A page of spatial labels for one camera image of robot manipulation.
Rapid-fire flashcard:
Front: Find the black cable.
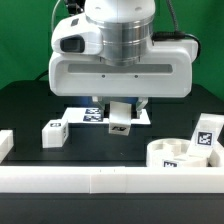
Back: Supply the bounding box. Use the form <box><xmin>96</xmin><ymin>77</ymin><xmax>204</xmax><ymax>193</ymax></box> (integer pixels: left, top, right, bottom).
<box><xmin>35</xmin><ymin>69</ymin><xmax>51</xmax><ymax>82</ymax></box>

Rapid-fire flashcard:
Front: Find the white sheet with tags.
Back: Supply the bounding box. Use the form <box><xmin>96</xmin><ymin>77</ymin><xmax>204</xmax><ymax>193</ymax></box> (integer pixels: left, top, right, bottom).
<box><xmin>62</xmin><ymin>107</ymin><xmax>151</xmax><ymax>125</ymax></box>

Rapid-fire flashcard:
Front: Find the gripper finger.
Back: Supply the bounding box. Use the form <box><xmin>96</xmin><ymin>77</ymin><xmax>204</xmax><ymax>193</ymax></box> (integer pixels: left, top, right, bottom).
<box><xmin>92</xmin><ymin>96</ymin><xmax>107</xmax><ymax>117</ymax></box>
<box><xmin>135</xmin><ymin>97</ymin><xmax>148</xmax><ymax>118</ymax></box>

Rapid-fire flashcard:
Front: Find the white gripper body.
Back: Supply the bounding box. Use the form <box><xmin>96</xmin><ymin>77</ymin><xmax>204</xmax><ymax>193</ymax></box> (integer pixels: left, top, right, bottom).
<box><xmin>49</xmin><ymin>39</ymin><xmax>198</xmax><ymax>98</ymax></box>

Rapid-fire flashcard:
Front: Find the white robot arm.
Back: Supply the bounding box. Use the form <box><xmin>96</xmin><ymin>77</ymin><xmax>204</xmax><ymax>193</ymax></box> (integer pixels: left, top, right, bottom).
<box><xmin>49</xmin><ymin>0</ymin><xmax>199</xmax><ymax>117</ymax></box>

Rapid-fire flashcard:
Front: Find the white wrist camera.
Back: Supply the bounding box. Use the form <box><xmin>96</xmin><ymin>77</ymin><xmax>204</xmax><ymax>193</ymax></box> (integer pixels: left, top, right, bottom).
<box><xmin>51</xmin><ymin>16</ymin><xmax>103</xmax><ymax>55</ymax></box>

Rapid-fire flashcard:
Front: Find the white U-shaped fence frame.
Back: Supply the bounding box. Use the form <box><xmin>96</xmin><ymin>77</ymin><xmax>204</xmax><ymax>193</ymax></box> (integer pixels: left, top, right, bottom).
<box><xmin>0</xmin><ymin>130</ymin><xmax>224</xmax><ymax>194</ymax></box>

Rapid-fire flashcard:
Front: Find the grey cable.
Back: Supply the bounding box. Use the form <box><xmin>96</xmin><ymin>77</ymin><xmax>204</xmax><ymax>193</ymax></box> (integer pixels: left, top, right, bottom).
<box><xmin>50</xmin><ymin>0</ymin><xmax>65</xmax><ymax>38</ymax></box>

